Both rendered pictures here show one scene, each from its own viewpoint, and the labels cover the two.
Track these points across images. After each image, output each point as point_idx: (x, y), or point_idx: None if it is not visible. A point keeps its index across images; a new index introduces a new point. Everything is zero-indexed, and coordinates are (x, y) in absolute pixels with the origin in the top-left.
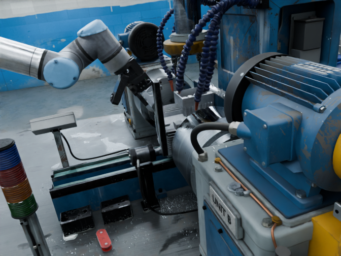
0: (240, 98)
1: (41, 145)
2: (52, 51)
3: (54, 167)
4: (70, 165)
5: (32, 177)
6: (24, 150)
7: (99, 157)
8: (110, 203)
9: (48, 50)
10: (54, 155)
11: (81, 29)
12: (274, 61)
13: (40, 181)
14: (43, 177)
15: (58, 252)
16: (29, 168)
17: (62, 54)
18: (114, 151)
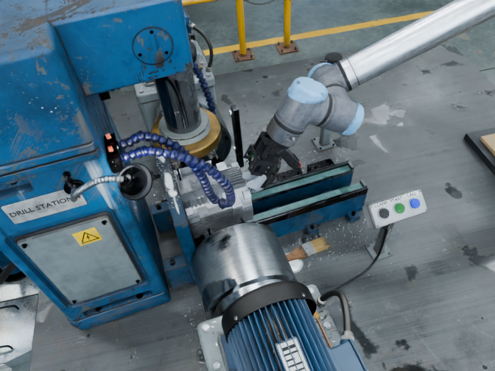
0: None
1: (493, 346)
2: (334, 67)
3: (410, 268)
4: (387, 271)
5: (426, 248)
6: None
7: (349, 280)
8: (295, 174)
9: (336, 65)
10: (434, 302)
11: (323, 90)
12: None
13: (408, 240)
14: (410, 248)
15: (327, 157)
16: (448, 269)
17: (325, 73)
18: (334, 302)
